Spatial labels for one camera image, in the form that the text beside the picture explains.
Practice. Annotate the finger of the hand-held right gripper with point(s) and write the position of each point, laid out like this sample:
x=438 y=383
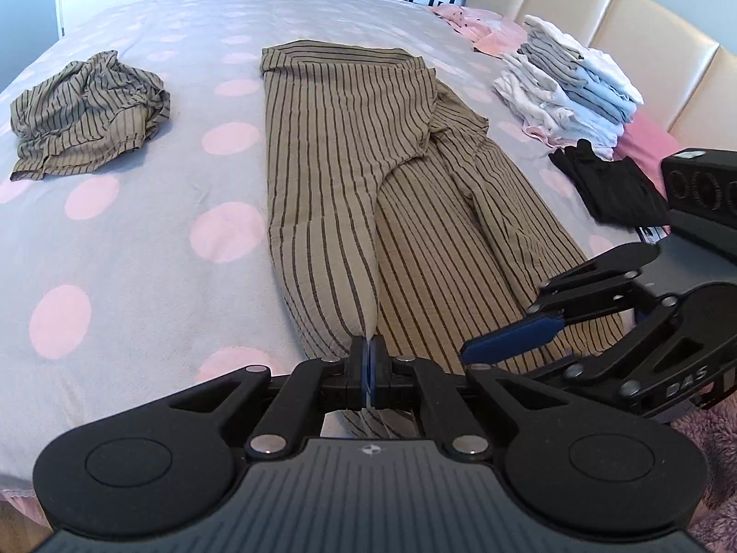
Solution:
x=610 y=357
x=512 y=340

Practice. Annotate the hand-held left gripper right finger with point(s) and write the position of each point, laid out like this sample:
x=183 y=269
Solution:
x=377 y=374

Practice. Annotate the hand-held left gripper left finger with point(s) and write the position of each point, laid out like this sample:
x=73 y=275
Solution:
x=358 y=374

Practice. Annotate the tan striped pants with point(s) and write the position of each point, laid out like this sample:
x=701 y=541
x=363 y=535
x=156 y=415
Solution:
x=322 y=155

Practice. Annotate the stack of folded clothes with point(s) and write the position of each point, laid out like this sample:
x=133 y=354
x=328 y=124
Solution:
x=576 y=86

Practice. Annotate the smartphone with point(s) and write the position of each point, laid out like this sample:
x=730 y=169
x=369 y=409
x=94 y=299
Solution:
x=653 y=233

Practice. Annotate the black garment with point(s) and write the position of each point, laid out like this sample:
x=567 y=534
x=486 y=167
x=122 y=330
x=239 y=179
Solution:
x=616 y=190

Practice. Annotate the purple fuzzy garment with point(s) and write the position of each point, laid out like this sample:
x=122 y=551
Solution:
x=708 y=443

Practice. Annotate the beige padded headboard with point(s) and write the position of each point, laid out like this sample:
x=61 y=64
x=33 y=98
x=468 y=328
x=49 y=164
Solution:
x=633 y=11

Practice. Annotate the grey bed cover pink dots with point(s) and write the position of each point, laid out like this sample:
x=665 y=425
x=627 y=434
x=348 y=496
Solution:
x=144 y=213

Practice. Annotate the pink floral garment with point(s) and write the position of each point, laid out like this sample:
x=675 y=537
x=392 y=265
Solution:
x=478 y=29

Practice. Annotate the crumpled tan striped shirt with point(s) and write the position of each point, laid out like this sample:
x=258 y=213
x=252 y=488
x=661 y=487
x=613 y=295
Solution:
x=86 y=115

